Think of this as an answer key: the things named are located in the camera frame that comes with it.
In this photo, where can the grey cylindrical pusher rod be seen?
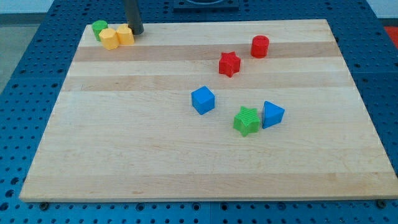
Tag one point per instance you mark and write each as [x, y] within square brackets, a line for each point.
[133, 16]

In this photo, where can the green cylinder block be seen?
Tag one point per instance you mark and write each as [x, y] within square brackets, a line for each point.
[97, 27]

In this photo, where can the red cylinder block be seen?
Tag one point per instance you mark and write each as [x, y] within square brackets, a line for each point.
[259, 47]

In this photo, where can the yellow hexagon block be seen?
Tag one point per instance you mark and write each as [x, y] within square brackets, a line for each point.
[109, 39]

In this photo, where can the blue cube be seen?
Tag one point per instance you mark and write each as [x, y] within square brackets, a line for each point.
[203, 100]

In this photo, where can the blue triangular prism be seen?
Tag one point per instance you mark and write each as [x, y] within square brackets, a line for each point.
[271, 115]

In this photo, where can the red star block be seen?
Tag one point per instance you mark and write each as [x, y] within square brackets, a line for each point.
[229, 64]

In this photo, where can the wooden board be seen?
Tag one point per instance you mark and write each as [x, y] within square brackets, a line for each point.
[123, 128]

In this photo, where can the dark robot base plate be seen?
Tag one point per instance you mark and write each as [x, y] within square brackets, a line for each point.
[186, 5]

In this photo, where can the green star block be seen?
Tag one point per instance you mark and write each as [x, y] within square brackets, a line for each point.
[246, 121]

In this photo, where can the yellow pentagon block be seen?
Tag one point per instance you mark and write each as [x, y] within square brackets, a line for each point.
[125, 35]

